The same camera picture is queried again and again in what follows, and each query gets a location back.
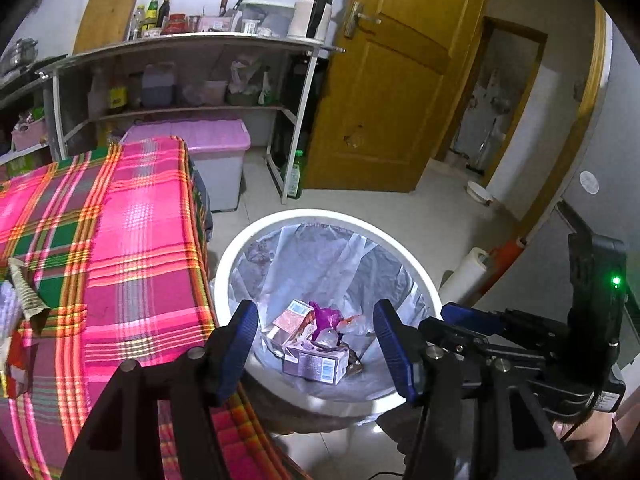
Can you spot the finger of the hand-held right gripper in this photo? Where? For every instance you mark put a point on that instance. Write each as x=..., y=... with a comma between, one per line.
x=470, y=316
x=455, y=336

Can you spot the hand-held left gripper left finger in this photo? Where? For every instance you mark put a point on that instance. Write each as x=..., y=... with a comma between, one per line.
x=240, y=347

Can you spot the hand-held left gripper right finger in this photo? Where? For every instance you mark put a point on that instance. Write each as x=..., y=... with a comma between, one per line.
x=395, y=352

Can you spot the dark snack wrapper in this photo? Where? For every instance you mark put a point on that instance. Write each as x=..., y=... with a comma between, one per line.
x=355, y=362

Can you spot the pink milk carton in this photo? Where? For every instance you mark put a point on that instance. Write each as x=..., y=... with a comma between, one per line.
x=292, y=321

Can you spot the clear plastic cup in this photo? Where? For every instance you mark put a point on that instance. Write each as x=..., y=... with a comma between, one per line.
x=327, y=338

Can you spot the purple milk carton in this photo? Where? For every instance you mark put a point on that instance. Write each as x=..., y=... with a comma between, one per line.
x=315, y=366

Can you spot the white round bin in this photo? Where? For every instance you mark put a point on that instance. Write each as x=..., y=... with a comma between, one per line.
x=230, y=270

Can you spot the purple snack wrapper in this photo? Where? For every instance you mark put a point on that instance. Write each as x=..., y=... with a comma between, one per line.
x=324, y=315

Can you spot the clear bin liner bag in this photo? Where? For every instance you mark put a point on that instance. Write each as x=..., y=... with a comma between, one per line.
x=325, y=260

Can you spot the printed paper wrapper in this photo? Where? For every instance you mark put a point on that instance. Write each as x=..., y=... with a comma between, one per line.
x=30, y=295

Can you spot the red white wrapper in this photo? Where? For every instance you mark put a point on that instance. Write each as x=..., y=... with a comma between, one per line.
x=17, y=365

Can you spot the person's right hand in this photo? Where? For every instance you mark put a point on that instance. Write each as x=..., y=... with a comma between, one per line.
x=592, y=440

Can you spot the white paper roll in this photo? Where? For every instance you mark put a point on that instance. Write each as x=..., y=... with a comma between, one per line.
x=467, y=272

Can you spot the orange roll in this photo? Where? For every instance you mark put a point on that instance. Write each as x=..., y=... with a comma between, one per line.
x=510, y=252

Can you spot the white basin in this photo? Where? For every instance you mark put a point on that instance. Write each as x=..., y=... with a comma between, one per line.
x=480, y=192

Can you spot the pink plaid tablecloth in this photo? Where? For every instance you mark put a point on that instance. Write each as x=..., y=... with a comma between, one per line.
x=140, y=260

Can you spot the green plastic bottle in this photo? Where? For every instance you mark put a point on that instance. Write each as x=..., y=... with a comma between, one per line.
x=294, y=177

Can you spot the pink lid storage box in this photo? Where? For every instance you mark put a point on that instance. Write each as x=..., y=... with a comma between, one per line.
x=200, y=140

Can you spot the wooden door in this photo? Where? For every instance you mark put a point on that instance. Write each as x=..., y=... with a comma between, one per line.
x=390, y=100

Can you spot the pink plastic container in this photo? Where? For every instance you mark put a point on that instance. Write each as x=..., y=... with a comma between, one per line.
x=215, y=93

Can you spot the crumpled plastic bags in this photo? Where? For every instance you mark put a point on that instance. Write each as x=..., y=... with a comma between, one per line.
x=247, y=82

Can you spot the white plastic bottle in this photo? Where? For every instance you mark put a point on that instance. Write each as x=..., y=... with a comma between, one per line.
x=98, y=92

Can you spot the pink basket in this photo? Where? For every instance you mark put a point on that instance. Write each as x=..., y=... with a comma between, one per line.
x=29, y=135

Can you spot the white metal shelf unit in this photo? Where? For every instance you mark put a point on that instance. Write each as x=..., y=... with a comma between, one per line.
x=200, y=40

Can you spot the pink knife holder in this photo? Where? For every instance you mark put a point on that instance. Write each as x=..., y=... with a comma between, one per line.
x=217, y=25

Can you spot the small glass jar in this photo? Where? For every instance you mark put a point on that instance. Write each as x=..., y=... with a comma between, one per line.
x=193, y=24

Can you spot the red jar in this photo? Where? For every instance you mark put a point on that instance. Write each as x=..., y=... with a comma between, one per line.
x=177, y=25

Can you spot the clear container white lid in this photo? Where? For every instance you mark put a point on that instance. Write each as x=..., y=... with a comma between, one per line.
x=267, y=20

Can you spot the low kitchen shelf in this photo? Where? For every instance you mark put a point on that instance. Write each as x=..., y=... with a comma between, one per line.
x=20, y=92

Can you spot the white thermos kettle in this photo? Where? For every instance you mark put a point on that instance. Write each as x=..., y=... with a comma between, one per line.
x=307, y=17

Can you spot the clear glass bottle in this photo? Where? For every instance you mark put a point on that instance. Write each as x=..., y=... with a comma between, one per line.
x=137, y=25

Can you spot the green bottle yellow label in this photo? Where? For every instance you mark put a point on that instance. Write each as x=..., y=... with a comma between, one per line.
x=150, y=17

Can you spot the dark sauce bottle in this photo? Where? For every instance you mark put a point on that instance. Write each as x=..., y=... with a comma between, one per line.
x=164, y=10

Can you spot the black induction cooker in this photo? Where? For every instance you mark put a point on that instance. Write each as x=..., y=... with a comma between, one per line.
x=35, y=67

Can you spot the wooden cutting board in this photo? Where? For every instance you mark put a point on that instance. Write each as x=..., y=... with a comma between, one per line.
x=107, y=15

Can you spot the steel pot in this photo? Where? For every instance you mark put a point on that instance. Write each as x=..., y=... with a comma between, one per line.
x=22, y=55

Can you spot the wooden doorway frame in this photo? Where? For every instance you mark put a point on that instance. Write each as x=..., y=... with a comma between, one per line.
x=537, y=60

